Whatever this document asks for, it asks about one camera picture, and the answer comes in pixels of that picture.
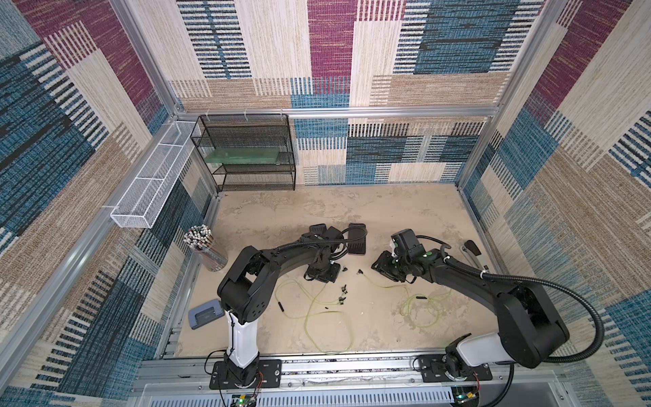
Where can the black wire mesh shelf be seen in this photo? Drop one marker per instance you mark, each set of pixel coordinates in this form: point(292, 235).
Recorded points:
point(248, 132)

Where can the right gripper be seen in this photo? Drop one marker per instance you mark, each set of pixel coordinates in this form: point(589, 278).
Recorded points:
point(388, 264)

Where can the green board on shelf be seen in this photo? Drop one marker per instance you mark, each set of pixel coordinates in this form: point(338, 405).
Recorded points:
point(243, 156)

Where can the green wired earphones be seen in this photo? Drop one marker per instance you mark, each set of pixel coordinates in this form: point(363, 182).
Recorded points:
point(327, 327)
point(414, 303)

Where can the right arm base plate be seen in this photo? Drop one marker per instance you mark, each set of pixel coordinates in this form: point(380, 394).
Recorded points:
point(440, 368)

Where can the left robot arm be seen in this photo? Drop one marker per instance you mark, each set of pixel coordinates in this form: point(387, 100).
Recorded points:
point(246, 289)

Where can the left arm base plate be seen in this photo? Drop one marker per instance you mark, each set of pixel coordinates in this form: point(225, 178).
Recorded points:
point(261, 373)

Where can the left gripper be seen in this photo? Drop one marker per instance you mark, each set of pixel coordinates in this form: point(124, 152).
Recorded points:
point(336, 271)

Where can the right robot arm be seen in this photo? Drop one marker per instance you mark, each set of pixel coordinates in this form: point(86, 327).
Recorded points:
point(530, 328)

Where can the cup of coloured pencils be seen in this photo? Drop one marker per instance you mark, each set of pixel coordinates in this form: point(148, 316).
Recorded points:
point(200, 240)

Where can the blue-edged smartphone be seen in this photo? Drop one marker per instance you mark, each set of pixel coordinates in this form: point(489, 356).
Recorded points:
point(357, 238)

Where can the white wire mesh basket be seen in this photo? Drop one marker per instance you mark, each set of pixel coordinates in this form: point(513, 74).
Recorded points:
point(142, 202)

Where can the blue grey stapler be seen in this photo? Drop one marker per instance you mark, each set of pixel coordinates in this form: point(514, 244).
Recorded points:
point(204, 314)

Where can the black handled tool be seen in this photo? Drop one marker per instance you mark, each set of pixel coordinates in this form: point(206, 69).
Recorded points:
point(473, 255)

